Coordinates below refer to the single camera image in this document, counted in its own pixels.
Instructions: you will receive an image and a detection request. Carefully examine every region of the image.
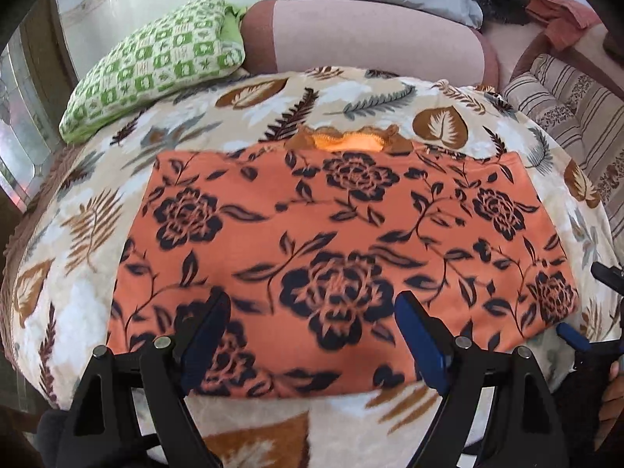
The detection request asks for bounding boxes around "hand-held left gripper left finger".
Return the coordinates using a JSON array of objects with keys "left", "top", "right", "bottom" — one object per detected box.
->
[{"left": 63, "top": 287, "right": 232, "bottom": 468}]

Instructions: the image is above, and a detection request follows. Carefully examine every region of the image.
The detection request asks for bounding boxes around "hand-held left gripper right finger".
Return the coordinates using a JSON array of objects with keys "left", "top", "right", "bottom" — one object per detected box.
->
[{"left": 394, "top": 290, "right": 571, "bottom": 468}]

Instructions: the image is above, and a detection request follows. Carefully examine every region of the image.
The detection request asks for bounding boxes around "pink bolster cushion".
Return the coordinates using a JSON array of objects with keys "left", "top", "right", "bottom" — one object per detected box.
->
[{"left": 241, "top": 0, "right": 500, "bottom": 89}]

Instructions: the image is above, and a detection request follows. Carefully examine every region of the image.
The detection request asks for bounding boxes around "small striped cushion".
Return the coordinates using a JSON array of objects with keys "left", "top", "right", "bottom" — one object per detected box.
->
[{"left": 501, "top": 71, "right": 586, "bottom": 157}]

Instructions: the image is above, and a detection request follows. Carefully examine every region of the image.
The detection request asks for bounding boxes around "pink crumpled cloth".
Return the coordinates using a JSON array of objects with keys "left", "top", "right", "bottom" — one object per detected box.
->
[{"left": 525, "top": 0, "right": 603, "bottom": 52}]

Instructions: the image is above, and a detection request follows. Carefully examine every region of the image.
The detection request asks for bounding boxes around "leaf print blanket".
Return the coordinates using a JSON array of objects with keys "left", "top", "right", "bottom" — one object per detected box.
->
[{"left": 2, "top": 66, "right": 617, "bottom": 468}]

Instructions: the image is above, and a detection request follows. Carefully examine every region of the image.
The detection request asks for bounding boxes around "orange floral long-sleeved top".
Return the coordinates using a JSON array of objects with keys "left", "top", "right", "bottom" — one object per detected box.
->
[{"left": 106, "top": 124, "right": 582, "bottom": 401}]

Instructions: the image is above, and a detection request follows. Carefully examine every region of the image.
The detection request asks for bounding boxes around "large striped cushion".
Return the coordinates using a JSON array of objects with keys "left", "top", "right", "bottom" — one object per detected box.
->
[{"left": 531, "top": 53, "right": 624, "bottom": 215}]

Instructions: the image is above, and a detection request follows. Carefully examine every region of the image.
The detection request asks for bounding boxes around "pink sofa backrest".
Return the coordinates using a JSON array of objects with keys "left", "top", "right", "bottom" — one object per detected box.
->
[{"left": 480, "top": 10, "right": 624, "bottom": 93}]

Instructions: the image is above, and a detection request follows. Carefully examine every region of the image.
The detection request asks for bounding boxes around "wooden door frame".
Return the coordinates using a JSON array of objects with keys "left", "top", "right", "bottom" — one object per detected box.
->
[{"left": 34, "top": 0, "right": 79, "bottom": 83}]

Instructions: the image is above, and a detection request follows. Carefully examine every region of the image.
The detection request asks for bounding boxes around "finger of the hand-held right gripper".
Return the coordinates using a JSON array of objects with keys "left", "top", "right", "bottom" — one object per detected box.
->
[
  {"left": 556, "top": 323, "right": 624, "bottom": 369},
  {"left": 591, "top": 261, "right": 624, "bottom": 298}
]

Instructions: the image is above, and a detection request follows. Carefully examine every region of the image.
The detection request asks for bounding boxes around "person's right hand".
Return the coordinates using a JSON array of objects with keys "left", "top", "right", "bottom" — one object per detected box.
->
[{"left": 596, "top": 356, "right": 624, "bottom": 449}]

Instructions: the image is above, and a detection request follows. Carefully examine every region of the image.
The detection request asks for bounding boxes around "green checked pillow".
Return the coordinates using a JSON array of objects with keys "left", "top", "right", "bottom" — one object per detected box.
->
[{"left": 58, "top": 0, "right": 247, "bottom": 146}]

